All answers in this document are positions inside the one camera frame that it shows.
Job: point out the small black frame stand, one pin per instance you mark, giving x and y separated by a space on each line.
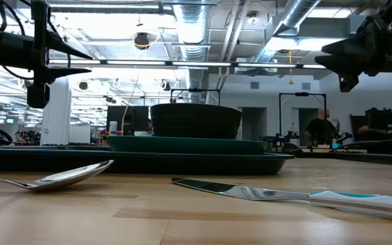
196 90

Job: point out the white pillar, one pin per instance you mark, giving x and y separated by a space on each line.
56 115

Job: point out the dark green serving tray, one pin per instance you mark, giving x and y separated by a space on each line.
148 165

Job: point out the black table edge rail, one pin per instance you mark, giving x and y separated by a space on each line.
369 158

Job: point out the dark grey bowl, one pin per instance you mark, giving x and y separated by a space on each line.
196 120

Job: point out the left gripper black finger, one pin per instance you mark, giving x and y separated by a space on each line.
63 72
63 47

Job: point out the silver slanted ventilation duct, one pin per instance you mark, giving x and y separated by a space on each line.
294 13

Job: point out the green plate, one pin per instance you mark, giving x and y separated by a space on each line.
185 145

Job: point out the person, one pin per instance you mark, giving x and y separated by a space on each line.
320 131

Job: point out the black background robot arm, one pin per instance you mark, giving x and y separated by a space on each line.
281 139

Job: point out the silver vertical ventilation duct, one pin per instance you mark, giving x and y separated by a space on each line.
192 27

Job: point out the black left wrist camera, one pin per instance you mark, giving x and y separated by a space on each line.
37 97

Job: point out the long ceiling light bar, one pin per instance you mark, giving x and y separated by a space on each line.
199 64

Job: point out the white bottle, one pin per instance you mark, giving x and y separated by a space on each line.
113 128

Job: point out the tall black frame stand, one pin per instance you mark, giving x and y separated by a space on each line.
301 94

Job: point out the silver metal spoon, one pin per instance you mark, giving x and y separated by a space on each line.
70 176

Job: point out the black ceiling camera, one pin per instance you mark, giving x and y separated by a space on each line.
142 40

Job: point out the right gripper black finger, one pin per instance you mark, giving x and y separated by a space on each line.
347 66
349 46

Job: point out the black monitor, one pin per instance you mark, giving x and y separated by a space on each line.
128 119

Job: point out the black crate stack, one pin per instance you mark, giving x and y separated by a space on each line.
386 129

